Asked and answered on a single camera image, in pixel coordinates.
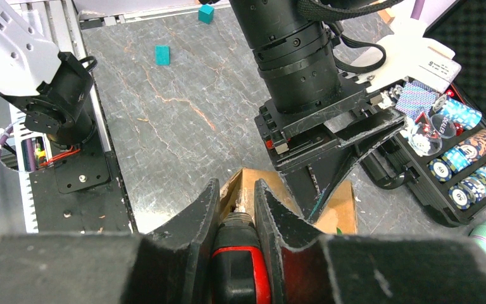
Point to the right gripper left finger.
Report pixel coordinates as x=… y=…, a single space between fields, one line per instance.
x=168 y=265

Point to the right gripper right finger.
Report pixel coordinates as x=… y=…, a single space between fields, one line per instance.
x=306 y=265

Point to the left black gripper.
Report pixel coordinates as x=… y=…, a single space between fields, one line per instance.
x=313 y=160

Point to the red black utility knife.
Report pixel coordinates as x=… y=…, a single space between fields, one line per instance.
x=238 y=270

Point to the brown cardboard express box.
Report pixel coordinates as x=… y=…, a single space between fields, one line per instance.
x=237 y=195

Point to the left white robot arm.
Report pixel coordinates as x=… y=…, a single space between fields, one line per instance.
x=292 y=43

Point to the black poker chip case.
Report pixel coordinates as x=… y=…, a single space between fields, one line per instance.
x=441 y=154

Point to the teal small block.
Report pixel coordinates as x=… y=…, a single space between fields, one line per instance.
x=206 y=13

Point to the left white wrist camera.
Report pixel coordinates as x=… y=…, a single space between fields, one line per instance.
x=411 y=55

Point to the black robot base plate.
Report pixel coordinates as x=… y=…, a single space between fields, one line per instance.
x=80 y=190

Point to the white slotted cable duct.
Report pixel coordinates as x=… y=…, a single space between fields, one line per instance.
x=20 y=135

